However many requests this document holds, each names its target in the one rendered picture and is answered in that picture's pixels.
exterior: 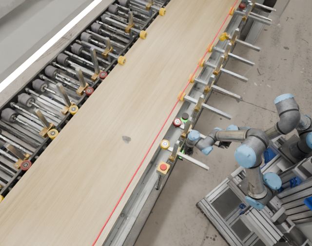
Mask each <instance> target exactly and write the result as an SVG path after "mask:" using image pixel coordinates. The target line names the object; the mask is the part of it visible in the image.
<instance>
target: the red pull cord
mask: <svg viewBox="0 0 312 246"><path fill-rule="evenodd" d="M237 1H238V0H236V2H237ZM236 2H235V4H236ZM235 4H234V5H233V7H234V6H235ZM233 7H232V9H233ZM232 9H231V10H230V12H229V14H230V13H231V11H232ZM229 14H228V16H229ZM228 16H227V17H226V19H227V18H228ZM226 19H225V20H224V22H223V24H224V23H225V21H226ZM223 24H222V26H223ZM222 26H221V28H222ZM221 28H220V29H221ZM220 29H219V31H220ZM219 31H218V33H219ZM218 33H217V34H216V36H215V38H216V37H217V35H218ZM215 38H214V39H213V41H212V43H213V42H214V40H215ZM212 43H211V44H210V46H209V48H208V50H209V49H210V47H211V45H212ZM208 50H207V51H206V53H205V55H206V54H207V52H208ZM205 55H204V56H203V58H202V60H201V61H200V63H199V65H198V66H197V68H196V70H195V72H196V71H197V69H198V67H199V66H200V64H201V62H202V61H203V59H204V57H205ZM195 72H194V73H193V75H192V76H191V78H190V80H189V82H188V83H187V85H186V87H185V88H184V90H183V92H182V93H181V95H180V97H179V98H178V100H177V102H176V104H175V105H174V107H173V109H172V111H171V112H170V114H169V116H168V117H167V119H166V121H165V122H164V124H163V126H162V128H161V129H160V131H159V132H158V134H157V136H156V138H155V139H154V141H153V143H152V144H151V146H150V148H149V149H148V151H147V153H146V154H145V156H144V158H143V160H142V161H141V163H140V165H139V166H138V168H137V170H136V171H135V173H134V175H133V176H132V178H131V180H130V181H129V183H128V185H127V186H126V188H125V190H124V192H123V194H122V195H121V197H120V199H119V200H118V202H117V204H116V205H115V207H114V209H113V210H112V212H111V214H110V216H109V217H108V219H107V221H106V222H105V224H104V226H103V227H102V229H101V231H100V232H99V234H98V236H97V237H96V239H95V241H94V242H93V244H92V246H94V245H95V243H96V241H97V240H98V238H99V236H100V235H101V233H102V231H103V230H104V228H105V226H106V224H107V223H108V221H109V219H110V218H111V216H112V214H113V212H114V210H115V209H116V207H117V205H118V204H119V202H120V200H121V199H122V197H123V195H124V193H125V192H126V190H127V188H128V187H129V185H130V183H131V181H132V180H133V178H134V176H135V175H136V173H137V171H138V170H139V168H140V166H141V165H142V163H143V161H144V159H145V158H146V156H147V154H148V153H149V151H150V149H151V148H152V146H153V144H154V142H155V141H156V139H157V137H158V136H159V134H160V132H161V130H162V129H163V127H164V125H165V124H166V122H167V120H168V118H169V117H170V115H171V113H172V112H173V110H174V108H175V106H176V105H177V103H178V101H179V100H180V98H181V96H182V94H183V93H184V91H185V89H186V88H187V86H188V84H189V83H190V81H191V79H192V77H193V76H194V74H195Z"/></svg>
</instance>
